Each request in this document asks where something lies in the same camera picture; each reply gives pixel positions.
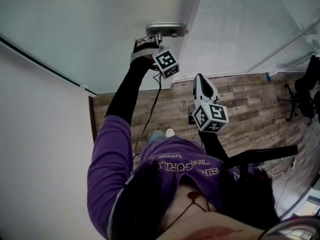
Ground person's left forearm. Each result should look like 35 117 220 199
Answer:
104 57 153 129

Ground person's neck and chin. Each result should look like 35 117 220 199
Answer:
154 183 266 240

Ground silver door handle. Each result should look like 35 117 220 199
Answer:
145 21 189 39

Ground blue jeans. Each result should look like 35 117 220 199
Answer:
147 130 167 143

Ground frosted glass door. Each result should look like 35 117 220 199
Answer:
0 0 190 96

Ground person's left hand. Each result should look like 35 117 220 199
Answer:
132 34 161 59

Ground grey curved head-mount rim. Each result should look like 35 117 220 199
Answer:
259 215 320 240

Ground black cord necklace red pendant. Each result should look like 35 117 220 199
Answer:
163 190 210 229

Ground black office chair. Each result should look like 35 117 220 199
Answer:
277 54 320 125

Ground large window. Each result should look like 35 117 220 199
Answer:
281 187 320 221

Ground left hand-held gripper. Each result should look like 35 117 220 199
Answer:
130 47 181 80

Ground striped frosted glass partition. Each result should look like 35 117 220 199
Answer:
172 0 320 83

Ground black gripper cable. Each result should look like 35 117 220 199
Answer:
134 70 164 161

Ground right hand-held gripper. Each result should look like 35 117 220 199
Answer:
187 73 230 134

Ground purple sweatshirt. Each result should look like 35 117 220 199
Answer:
86 115 263 240

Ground person's right forearm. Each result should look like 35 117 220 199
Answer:
198 130 232 164

